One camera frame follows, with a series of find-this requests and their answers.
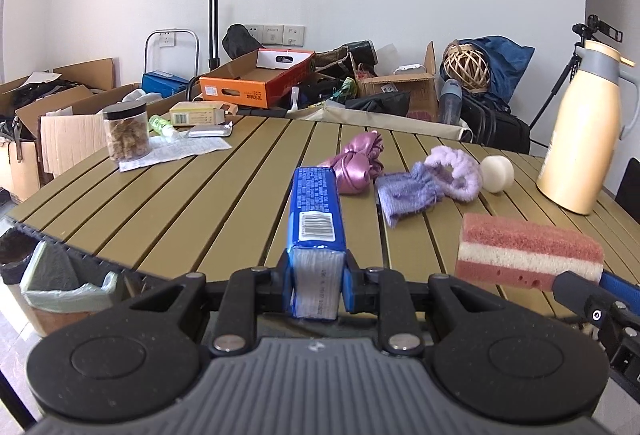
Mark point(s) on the black luggage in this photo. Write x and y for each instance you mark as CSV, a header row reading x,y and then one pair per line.
x,y
500,130

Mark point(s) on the dark woven bag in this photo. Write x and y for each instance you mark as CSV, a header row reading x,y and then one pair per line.
x,y
350,52

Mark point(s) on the brown cardboard box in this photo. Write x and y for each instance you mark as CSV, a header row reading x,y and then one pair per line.
x,y
400,87

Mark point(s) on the dark blue bag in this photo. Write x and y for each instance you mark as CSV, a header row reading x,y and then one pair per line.
x,y
510,60

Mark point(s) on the pink striped sponge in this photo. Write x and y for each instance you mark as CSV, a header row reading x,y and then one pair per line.
x,y
525,250

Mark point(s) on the pink satin scrunchie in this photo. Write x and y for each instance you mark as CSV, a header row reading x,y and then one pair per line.
x,y
355,165

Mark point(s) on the yellow thermos jug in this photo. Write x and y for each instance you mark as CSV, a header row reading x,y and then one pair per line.
x,y
575,140

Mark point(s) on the open cardboard box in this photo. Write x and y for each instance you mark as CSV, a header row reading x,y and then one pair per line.
x,y
85,72
65,140

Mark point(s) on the orange cardboard box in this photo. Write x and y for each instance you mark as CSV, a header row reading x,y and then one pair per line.
x,y
250,92

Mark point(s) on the bin with green liner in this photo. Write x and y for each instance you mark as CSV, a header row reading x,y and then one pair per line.
x,y
65,300

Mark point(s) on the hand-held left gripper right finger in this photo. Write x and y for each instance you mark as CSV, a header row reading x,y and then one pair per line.
x,y
350,287

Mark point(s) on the black round bin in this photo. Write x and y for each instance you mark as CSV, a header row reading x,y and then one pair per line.
x,y
15,247

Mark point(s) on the blue box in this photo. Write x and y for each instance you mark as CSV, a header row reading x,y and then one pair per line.
x,y
162,84

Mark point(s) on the black folded cloth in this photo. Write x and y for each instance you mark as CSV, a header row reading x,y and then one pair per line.
x,y
380,104

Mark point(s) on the black pouch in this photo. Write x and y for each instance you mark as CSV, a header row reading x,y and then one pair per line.
x,y
240,40

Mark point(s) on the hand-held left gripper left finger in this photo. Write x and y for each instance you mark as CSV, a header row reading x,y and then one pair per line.
x,y
287,285

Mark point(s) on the small beige carton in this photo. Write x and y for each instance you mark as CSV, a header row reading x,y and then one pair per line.
x,y
200,115

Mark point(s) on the tan folding slatted table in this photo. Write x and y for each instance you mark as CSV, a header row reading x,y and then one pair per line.
x,y
200,215

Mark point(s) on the blue grey water bottle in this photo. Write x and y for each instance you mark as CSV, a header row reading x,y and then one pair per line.
x,y
450,102

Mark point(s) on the silver foil pack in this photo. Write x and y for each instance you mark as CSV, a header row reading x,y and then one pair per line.
x,y
210,131

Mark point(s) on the printed paper sheet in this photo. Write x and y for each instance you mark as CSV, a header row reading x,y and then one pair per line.
x,y
185,148

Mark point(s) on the white wall socket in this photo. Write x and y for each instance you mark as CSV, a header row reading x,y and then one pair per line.
x,y
255,32
273,35
167,39
294,35

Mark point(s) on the purple knitted cloth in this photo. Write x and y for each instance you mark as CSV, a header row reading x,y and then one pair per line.
x,y
405,195

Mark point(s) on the clear jar of walnuts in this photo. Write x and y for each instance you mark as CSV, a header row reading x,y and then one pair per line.
x,y
127,135

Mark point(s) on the wicker ball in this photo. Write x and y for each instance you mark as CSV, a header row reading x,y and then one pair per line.
x,y
465,65

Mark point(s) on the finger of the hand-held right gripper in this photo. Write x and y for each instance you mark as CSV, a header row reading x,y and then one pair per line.
x,y
575,287
622,284

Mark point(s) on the black camera tripod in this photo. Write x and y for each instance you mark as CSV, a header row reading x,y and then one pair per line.
x,y
595,26

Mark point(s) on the white round roll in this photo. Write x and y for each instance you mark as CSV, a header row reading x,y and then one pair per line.
x,y
497,174

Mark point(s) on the metal tube frame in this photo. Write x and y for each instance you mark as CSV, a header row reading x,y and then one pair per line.
x,y
172,31

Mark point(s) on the small green bottle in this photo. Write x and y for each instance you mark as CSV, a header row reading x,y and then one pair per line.
x,y
161,126

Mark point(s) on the lilac fluffy headband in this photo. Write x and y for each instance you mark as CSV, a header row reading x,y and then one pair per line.
x,y
467,175

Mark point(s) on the blue tissue pack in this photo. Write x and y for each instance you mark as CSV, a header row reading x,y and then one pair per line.
x,y
315,215

